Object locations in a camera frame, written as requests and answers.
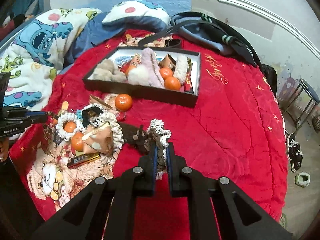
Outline white cartoon monster blanket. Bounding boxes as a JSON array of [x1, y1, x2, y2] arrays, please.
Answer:
[[1, 8, 101, 111]]

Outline brown pouch in tray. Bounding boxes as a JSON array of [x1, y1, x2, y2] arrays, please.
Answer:
[[159, 54, 176, 70]]

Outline white blue cartoon pillow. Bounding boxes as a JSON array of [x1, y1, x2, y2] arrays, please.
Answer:
[[102, 0, 170, 32]]

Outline blue grey jacket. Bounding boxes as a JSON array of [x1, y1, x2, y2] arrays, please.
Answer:
[[170, 11, 261, 68]]

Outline black leather belt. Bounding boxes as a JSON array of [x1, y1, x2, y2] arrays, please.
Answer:
[[138, 21, 201, 49]]

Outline white crochet scrunchie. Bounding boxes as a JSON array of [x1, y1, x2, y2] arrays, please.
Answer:
[[55, 112, 83, 141]]

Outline beige plush teddy bear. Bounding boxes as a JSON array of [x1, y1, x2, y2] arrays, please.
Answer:
[[91, 59, 127, 82]]

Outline mandarin in tray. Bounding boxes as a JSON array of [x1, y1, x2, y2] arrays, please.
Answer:
[[159, 67, 173, 80], [164, 76, 181, 91]]

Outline black shallow box tray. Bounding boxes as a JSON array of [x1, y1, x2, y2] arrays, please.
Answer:
[[83, 46, 201, 107]]

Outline black white sandals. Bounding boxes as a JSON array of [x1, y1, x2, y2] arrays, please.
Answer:
[[286, 133, 303, 173]]

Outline blue crochet scrunchie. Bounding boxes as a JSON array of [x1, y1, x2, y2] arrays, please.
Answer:
[[115, 56, 132, 68]]

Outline cream crochet scrunchie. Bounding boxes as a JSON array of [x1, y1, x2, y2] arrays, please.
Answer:
[[173, 55, 188, 85]]

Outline red printed bedspread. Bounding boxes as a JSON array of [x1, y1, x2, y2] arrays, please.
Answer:
[[10, 30, 288, 239]]

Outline white bed headboard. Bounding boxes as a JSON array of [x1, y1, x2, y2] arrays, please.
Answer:
[[190, 0, 320, 63]]

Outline mandarin inside white scrunchie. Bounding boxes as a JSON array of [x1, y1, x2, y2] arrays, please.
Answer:
[[63, 121, 77, 133]]

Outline gold red candy bar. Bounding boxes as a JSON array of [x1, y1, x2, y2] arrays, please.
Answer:
[[67, 153, 100, 169]]

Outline orange mandarin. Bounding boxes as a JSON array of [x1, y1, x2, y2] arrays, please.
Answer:
[[114, 94, 133, 112]]

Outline black metal stool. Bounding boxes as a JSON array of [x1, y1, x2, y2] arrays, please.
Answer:
[[281, 78, 319, 135]]

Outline pink white plush rabbit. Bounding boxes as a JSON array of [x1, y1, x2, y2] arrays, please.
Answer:
[[127, 48, 164, 88]]

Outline large centre mandarin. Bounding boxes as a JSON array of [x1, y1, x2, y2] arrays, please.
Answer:
[[71, 132, 84, 152]]

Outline red packet in tray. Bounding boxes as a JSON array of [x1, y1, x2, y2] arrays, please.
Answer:
[[183, 58, 194, 94]]

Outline blue bed sheet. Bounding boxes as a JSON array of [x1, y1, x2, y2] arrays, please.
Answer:
[[61, 0, 191, 74]]

